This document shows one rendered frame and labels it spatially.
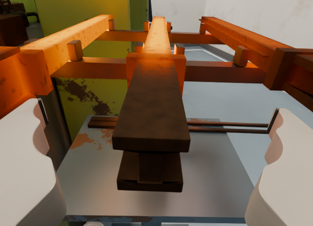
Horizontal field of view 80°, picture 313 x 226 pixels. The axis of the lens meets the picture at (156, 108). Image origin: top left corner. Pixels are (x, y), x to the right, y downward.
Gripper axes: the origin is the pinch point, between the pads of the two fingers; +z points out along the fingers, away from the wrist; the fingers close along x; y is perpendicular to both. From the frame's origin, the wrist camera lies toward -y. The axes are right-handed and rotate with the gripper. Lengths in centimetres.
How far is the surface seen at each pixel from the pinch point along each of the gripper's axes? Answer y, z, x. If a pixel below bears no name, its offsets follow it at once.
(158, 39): -0.7, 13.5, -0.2
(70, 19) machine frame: 2, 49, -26
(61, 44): -0.5, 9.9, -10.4
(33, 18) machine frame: 6, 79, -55
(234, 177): 26.5, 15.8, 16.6
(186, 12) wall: 27, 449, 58
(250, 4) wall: 4, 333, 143
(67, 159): 26.5, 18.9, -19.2
